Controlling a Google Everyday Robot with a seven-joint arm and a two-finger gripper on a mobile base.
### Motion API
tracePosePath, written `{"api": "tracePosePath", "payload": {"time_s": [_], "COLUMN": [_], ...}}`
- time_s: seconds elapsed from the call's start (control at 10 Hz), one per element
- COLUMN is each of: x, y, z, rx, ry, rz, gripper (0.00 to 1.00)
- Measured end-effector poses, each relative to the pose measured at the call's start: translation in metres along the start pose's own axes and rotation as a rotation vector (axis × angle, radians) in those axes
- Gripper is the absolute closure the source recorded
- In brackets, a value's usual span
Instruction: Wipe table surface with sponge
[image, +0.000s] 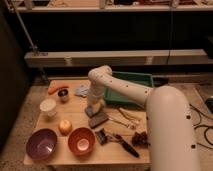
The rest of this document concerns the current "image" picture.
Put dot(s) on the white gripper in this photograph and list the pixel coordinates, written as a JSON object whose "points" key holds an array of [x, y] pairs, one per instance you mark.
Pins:
{"points": [[95, 99]]}

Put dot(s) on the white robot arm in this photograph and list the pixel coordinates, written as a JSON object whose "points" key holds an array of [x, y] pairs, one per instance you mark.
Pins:
{"points": [[171, 137]]}

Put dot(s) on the grey cloth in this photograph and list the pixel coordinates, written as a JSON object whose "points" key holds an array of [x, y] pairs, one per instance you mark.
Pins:
{"points": [[81, 90]]}

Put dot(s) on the green plastic tray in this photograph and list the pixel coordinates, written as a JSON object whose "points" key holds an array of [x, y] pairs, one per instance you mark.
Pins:
{"points": [[113, 98]]}

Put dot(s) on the dark rectangular block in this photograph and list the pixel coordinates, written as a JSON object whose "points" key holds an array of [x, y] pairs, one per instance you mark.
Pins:
{"points": [[97, 120]]}

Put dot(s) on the small metal cup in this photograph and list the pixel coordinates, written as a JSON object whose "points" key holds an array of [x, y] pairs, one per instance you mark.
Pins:
{"points": [[63, 95]]}

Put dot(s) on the orange carrot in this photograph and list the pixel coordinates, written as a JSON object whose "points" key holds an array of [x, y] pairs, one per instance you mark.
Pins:
{"points": [[53, 89]]}

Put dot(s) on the small dark clip object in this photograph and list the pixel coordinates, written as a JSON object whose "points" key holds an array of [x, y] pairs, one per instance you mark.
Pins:
{"points": [[101, 136]]}

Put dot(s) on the yellow apple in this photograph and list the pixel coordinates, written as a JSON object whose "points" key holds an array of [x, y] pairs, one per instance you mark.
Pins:
{"points": [[65, 127]]}

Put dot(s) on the orange bowl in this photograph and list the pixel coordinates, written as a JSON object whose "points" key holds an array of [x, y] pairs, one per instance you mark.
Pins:
{"points": [[81, 141]]}

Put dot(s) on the metal spoon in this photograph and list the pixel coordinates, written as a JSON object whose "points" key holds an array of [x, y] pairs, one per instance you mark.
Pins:
{"points": [[127, 125]]}

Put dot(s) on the white cup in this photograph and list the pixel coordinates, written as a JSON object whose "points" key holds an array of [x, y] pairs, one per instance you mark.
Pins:
{"points": [[48, 107]]}

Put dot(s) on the dark brown clump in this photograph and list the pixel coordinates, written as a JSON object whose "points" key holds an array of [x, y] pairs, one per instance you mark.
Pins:
{"points": [[140, 139]]}

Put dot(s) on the purple bowl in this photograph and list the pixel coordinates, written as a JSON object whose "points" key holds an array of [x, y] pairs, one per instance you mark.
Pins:
{"points": [[41, 144]]}

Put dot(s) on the metal diagonal pole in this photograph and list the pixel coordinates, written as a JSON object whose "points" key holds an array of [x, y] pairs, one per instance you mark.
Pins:
{"points": [[33, 46]]}

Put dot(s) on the white shelf beam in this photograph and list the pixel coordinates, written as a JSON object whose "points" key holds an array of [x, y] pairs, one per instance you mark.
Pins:
{"points": [[117, 58]]}

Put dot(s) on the black handled tool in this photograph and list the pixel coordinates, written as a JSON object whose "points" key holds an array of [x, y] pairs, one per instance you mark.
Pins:
{"points": [[126, 146]]}

